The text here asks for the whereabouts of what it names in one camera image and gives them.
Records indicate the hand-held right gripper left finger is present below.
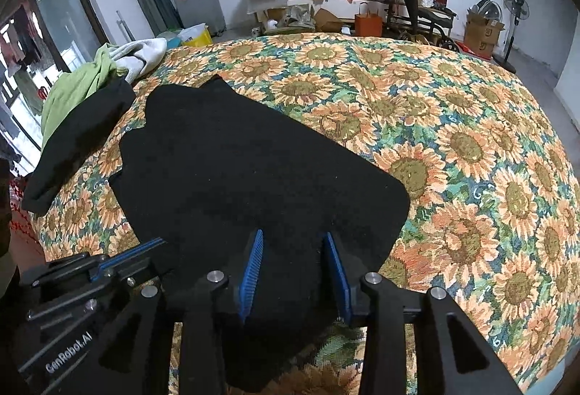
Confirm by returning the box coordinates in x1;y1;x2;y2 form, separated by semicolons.
59;229;265;395

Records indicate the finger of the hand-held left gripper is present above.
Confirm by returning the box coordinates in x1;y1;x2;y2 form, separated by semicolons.
25;277;146;326
20;236;166;289

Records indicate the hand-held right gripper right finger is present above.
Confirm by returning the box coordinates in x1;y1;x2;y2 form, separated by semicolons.
322;232;524;395

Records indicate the black garment with white label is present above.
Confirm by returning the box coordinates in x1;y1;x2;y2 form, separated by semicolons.
109;75;412;393

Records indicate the row of hanging clothes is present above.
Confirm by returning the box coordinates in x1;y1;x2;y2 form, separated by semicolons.
0;0;50;137

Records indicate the sunflower print blanket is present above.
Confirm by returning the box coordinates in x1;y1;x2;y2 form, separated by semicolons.
34;32;580;395

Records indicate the light green garment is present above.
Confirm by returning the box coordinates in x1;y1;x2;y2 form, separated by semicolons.
41;42;125;151

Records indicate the yellow white plastic bag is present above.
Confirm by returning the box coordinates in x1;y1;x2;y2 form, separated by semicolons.
177;23;214;48

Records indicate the sliding glass door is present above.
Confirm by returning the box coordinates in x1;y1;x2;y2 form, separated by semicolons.
27;0;114;74

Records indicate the grey cabinet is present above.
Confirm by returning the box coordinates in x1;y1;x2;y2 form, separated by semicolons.
174;0;227;37

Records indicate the orange paper bag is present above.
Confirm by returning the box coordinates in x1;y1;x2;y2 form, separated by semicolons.
354;1;384;37

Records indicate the open brown cardboard box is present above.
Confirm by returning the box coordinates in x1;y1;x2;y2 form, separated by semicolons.
312;7;344;33

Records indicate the large cardboard box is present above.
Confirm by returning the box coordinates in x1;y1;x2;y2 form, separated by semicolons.
463;12;505;59

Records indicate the fan head in box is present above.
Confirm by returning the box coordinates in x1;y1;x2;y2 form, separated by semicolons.
470;0;503;21

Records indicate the black standing fan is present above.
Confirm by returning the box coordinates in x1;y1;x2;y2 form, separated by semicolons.
493;0;531;75

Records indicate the metal trolley handle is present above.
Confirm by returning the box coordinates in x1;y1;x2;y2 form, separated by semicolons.
115;9;133;43

